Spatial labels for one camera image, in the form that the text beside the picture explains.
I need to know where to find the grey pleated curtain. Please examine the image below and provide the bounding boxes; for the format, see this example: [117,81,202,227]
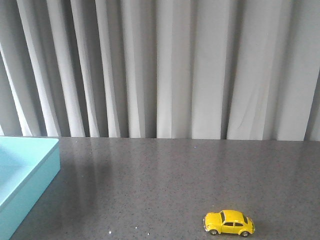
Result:
[0,0,320,141]

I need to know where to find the yellow toy beetle car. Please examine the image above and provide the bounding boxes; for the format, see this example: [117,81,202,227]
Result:
[202,209,256,238]

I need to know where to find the light blue storage box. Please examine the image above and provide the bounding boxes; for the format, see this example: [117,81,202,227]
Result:
[0,136,61,240]

